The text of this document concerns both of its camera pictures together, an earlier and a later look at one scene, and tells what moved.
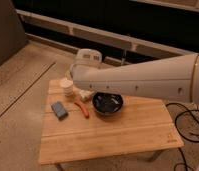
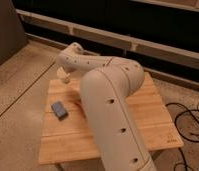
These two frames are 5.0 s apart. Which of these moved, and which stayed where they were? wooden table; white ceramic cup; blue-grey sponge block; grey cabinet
Moved: white ceramic cup
Stayed: grey cabinet; blue-grey sponge block; wooden table
